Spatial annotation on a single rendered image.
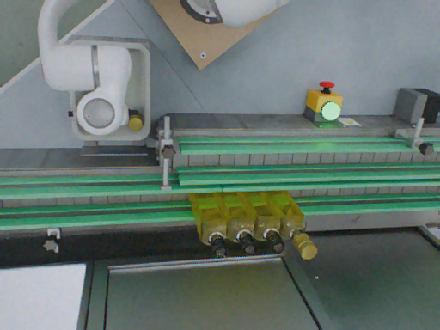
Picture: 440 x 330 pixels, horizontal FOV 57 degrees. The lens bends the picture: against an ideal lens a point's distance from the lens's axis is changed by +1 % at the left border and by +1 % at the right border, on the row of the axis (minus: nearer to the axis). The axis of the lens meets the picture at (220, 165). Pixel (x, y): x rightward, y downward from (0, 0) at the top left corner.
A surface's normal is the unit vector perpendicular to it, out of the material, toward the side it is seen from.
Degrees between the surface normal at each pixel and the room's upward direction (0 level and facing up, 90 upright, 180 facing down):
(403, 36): 0
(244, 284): 90
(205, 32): 0
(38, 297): 90
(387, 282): 90
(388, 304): 91
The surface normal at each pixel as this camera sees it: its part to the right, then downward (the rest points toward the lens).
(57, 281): 0.07, -0.91
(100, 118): 0.25, 0.13
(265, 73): 0.20, 0.42
